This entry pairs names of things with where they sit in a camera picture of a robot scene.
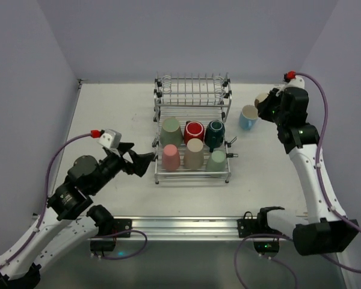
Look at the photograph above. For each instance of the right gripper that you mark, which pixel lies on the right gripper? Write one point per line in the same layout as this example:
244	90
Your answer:
271	108

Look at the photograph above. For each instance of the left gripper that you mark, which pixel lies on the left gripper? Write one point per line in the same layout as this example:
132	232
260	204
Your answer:
126	159

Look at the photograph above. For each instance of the cream and brown cup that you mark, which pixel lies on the cream and brown cup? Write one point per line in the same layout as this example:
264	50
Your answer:
261	100

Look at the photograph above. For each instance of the light blue mug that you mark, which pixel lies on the light blue mug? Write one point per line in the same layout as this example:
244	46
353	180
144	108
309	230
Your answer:
248	117

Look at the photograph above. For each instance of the pink tumbler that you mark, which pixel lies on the pink tumbler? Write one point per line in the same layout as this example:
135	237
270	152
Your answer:
170	158

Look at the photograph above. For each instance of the beige tumbler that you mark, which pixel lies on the beige tumbler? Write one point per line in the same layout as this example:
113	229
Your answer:
194	155

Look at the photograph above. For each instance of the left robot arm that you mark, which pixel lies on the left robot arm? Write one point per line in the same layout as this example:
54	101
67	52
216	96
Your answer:
70	216

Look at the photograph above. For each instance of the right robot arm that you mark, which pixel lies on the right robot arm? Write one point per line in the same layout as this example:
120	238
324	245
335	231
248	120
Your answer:
326	229

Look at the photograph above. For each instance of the sage green mug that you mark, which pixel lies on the sage green mug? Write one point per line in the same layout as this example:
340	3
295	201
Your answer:
171	133

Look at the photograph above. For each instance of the dark green mug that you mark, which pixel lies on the dark green mug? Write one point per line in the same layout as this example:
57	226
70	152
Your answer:
214	135

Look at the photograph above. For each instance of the red mug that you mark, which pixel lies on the red mug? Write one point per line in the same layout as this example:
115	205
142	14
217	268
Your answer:
194	129

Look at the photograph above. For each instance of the light green tumbler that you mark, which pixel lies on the light green tumbler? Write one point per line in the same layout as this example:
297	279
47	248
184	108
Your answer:
216	162

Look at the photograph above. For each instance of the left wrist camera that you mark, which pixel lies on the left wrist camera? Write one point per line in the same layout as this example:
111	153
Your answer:
110	139

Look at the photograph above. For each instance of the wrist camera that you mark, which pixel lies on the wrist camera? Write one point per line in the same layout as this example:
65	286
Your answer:
290	79
110	139

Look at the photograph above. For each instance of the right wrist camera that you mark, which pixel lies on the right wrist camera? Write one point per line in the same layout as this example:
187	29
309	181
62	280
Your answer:
290	79

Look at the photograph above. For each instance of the silver wire dish rack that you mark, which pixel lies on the silver wire dish rack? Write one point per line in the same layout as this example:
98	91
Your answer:
191	112

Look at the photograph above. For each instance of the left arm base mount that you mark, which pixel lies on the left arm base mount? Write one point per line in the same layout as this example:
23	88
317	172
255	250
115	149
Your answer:
106	239

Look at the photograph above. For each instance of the aluminium mounting rail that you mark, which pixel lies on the aluminium mounting rail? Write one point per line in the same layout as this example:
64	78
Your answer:
180	227

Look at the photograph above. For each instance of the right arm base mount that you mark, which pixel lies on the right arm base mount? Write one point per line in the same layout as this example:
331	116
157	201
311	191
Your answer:
249	225

